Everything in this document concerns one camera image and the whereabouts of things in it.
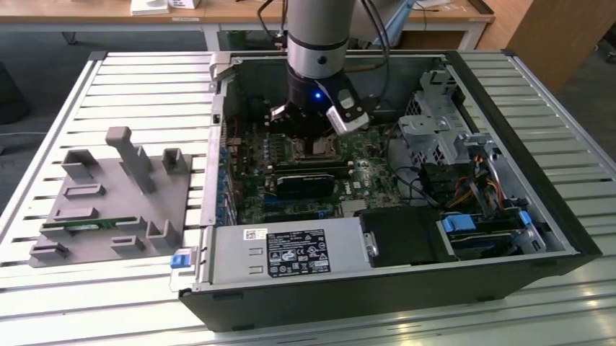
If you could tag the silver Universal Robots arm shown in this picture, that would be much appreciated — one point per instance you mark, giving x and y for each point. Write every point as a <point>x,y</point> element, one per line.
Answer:
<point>315,36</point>

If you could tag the CPU socket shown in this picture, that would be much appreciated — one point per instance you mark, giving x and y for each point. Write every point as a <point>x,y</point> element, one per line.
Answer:
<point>312,158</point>

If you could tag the installed black RAM sticks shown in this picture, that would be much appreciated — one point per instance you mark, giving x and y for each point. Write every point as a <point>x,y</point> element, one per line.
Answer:
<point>307,166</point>

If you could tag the black graphics card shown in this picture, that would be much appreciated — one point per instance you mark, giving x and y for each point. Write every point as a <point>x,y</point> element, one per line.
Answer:
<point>303,187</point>

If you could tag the green motherboard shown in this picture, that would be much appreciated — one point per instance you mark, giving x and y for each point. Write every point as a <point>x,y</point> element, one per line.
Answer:
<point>375,176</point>

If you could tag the green box under desk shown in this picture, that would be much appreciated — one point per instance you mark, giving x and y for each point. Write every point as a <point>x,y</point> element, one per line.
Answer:
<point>236,40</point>

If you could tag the metal drive cage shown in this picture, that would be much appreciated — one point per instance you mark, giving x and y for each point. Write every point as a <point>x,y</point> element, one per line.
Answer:
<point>433,126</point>

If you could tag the silver chipset heatsink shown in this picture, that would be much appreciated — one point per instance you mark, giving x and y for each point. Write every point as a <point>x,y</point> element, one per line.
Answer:
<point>351,208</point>

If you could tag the black plastic shroud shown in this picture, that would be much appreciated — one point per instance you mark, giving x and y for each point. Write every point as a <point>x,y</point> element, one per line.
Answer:
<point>403,234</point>

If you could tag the white and blue box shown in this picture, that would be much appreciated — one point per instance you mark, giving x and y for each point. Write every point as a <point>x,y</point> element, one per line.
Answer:
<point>183,3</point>

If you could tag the wooden desk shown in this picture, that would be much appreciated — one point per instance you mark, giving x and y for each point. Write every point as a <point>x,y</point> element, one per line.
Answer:
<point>153,18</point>
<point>447,16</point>

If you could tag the silver power supply unit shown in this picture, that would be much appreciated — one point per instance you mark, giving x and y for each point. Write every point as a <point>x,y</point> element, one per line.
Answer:
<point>231,252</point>

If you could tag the white papers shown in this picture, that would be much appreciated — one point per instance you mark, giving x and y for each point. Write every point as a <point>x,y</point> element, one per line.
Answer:
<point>447,7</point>

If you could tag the blue disk carrier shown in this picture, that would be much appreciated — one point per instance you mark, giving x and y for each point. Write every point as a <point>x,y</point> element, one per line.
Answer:
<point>457,224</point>

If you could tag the grey parts rack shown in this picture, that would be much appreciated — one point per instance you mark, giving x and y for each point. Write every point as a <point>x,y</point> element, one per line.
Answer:
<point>120,202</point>

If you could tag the blue case latch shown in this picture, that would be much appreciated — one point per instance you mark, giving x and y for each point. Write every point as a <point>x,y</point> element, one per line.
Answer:
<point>180,261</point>

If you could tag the black hard disk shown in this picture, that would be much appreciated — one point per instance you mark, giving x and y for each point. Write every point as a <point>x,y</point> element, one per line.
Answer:
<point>481,245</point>

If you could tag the black open PC case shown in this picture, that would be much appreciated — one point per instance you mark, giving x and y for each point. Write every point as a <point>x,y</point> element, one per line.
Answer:
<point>336,306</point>

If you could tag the green RAM stick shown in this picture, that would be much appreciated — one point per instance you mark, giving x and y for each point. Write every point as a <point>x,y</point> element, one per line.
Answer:
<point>86,223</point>

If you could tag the blue plastic clip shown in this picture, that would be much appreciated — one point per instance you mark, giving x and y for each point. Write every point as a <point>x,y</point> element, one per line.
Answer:
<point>523,220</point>

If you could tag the wooden cabinet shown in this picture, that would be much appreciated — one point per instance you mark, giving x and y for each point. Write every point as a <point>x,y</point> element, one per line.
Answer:
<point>553,36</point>

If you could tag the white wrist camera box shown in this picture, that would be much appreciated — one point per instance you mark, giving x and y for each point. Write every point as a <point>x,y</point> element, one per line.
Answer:
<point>346,115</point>

